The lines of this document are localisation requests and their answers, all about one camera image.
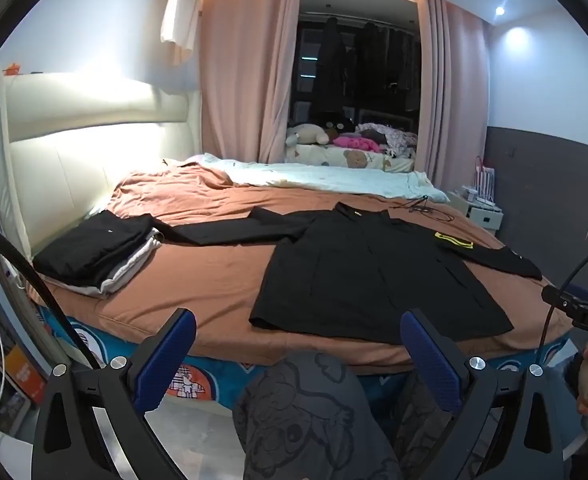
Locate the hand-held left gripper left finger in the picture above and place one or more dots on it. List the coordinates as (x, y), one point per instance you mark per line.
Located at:
(166, 360)

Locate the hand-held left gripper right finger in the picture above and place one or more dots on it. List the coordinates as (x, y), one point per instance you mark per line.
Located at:
(431, 360)

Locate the black jacket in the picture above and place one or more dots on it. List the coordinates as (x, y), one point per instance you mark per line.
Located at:
(374, 285)

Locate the stack of folded clothes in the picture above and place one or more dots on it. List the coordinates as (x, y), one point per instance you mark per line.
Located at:
(94, 247)

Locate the blue printed bed sheet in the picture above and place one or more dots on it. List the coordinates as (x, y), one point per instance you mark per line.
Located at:
(224, 360)

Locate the bed with brown sheet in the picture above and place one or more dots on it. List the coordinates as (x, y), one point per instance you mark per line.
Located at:
(209, 285)

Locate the person's legs in grey pants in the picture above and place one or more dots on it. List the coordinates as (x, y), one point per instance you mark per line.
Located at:
(304, 420)

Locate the orange box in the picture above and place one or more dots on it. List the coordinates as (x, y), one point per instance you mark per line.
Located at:
(24, 375)

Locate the white nightstand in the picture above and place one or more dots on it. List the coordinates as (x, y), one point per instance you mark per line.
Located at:
(486, 216)

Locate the striped paper bag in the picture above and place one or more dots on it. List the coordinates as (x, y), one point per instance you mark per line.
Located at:
(484, 180)

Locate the white quilt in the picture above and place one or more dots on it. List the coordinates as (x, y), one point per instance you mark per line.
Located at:
(324, 177)

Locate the bear print bedding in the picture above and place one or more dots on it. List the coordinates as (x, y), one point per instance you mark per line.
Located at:
(344, 159)

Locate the patterned cloth pile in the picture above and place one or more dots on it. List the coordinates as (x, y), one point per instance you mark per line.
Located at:
(394, 137)

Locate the cream padded headboard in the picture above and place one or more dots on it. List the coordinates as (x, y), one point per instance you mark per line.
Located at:
(84, 150)

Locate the pink cloth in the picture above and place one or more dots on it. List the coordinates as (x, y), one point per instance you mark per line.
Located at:
(356, 142)

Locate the brown plush bear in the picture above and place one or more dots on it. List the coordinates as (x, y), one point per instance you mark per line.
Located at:
(338, 129)

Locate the white plush toy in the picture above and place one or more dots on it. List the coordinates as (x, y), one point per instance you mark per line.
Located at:
(306, 135)

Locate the pink curtain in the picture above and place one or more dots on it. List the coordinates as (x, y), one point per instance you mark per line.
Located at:
(246, 70)
(454, 95)

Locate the hanging dark coat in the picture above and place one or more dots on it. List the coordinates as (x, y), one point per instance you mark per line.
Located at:
(331, 65)

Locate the hanging white garment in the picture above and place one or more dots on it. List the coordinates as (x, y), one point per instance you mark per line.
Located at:
(179, 10)

